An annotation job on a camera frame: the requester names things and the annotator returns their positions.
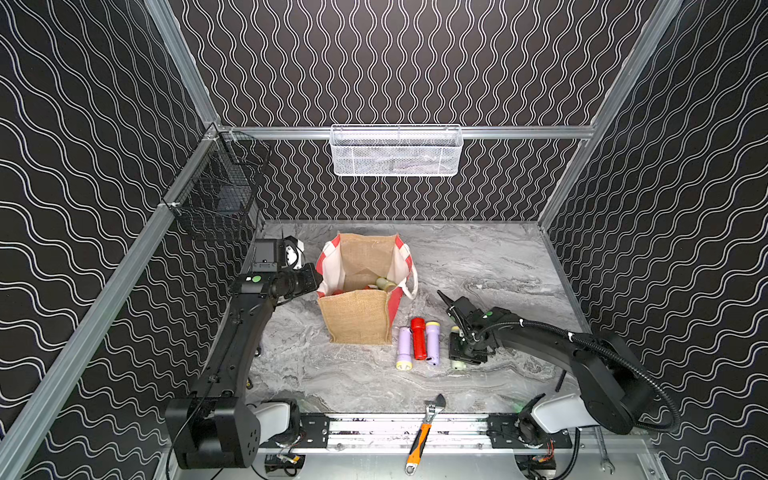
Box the black wire mesh basket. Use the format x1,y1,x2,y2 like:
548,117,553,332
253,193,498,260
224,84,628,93
170,126,274,243

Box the light green flashlight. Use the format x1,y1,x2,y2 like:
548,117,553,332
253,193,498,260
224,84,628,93
375,277,397,292
448,325,467,370

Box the jute tote bag red trim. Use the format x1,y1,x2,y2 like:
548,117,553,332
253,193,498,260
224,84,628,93
316,233,419,345

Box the lavender flashlight yellow head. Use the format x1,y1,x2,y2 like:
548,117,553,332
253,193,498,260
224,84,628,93
395,327,413,371

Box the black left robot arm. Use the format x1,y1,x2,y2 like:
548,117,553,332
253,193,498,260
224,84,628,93
165,236,322,470

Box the black hex key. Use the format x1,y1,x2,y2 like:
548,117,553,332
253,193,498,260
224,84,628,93
554,370,567,393

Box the lavender flashlight middle front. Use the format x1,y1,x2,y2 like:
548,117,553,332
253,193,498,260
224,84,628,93
425,321,441,366

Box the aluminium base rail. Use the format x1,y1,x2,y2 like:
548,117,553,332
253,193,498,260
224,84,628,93
251,411,649,452

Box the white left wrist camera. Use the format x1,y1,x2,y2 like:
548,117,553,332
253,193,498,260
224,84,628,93
283,236,305,270

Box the red flashlight front row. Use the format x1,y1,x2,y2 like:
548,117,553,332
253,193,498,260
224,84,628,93
410,317,427,361

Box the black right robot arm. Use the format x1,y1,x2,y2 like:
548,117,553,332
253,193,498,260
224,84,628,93
441,295,682,446

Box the white wire mesh basket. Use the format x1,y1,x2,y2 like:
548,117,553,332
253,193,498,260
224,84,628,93
329,124,464,177

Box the silver combination wrench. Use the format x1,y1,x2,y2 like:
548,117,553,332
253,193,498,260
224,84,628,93
594,426,615,475

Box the orange handled adjustable wrench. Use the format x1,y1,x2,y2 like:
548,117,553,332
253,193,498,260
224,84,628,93
404,394,446,476

